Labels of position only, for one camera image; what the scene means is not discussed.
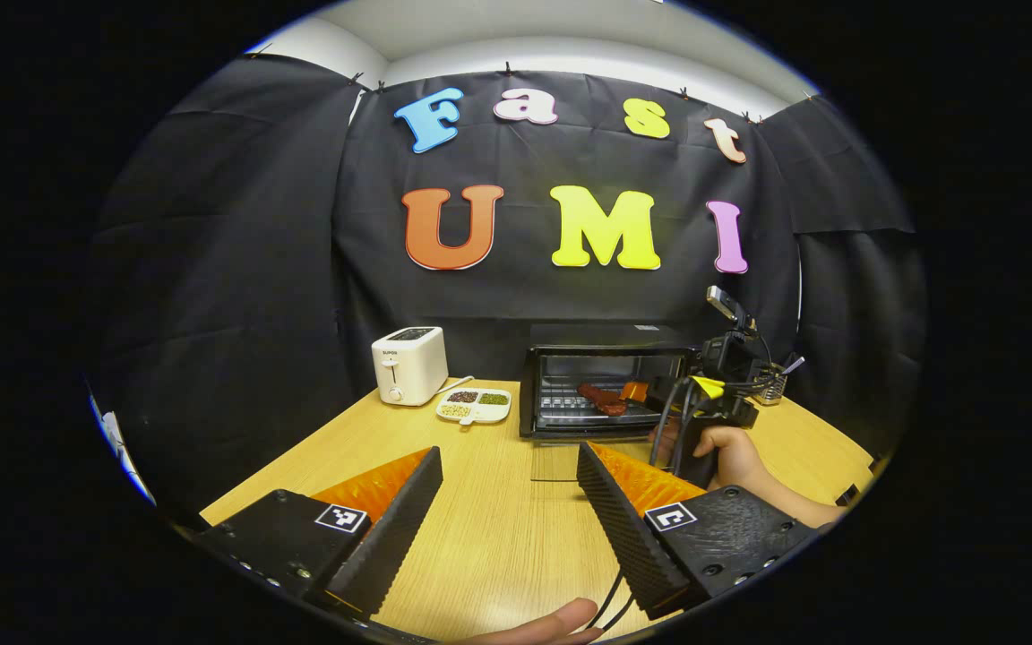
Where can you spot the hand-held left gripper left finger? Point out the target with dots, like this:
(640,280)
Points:
(399,537)

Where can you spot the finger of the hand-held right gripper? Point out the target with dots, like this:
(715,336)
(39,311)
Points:
(637,391)

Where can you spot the white toaster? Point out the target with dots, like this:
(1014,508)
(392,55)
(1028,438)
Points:
(408,363)

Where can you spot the black electric oven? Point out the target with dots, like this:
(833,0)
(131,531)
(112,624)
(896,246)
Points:
(606,339)

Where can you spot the white divided snack dish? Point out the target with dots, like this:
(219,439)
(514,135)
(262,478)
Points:
(473,406)

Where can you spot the brown meat piece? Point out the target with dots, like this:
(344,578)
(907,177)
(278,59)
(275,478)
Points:
(604,400)

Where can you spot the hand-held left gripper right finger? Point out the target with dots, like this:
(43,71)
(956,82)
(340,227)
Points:
(628,537)

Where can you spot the black backdrop cloth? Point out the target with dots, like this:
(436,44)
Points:
(256,269)

